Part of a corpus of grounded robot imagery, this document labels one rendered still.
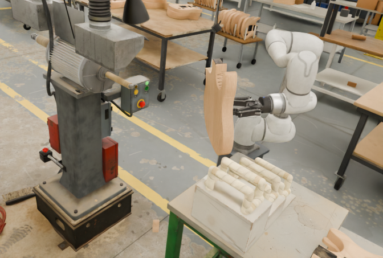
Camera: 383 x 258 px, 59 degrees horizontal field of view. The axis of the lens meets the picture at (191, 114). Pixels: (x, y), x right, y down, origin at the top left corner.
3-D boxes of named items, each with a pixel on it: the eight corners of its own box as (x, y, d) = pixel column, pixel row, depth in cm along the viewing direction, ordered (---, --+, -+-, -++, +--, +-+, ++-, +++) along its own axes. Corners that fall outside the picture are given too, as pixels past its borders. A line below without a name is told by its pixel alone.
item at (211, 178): (203, 188, 132) (207, 169, 128) (208, 184, 135) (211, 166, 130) (210, 192, 131) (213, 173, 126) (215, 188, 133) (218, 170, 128)
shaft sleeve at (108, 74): (105, 71, 178) (110, 71, 181) (105, 77, 180) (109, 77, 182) (128, 83, 169) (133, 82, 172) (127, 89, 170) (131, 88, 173)
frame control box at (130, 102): (100, 110, 222) (99, 74, 210) (125, 101, 237) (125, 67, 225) (124, 125, 210) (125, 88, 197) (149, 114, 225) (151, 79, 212)
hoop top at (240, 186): (206, 172, 129) (207, 165, 127) (211, 169, 131) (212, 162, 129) (250, 200, 118) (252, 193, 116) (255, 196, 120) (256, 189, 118)
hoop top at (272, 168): (253, 163, 164) (254, 157, 163) (256, 160, 166) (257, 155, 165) (290, 183, 154) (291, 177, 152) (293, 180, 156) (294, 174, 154)
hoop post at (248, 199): (239, 211, 123) (243, 192, 119) (243, 207, 126) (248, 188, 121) (246, 216, 122) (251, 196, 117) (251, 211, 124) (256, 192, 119)
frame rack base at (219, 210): (190, 216, 142) (194, 185, 133) (211, 198, 152) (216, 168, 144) (244, 255, 127) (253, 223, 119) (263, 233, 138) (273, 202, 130)
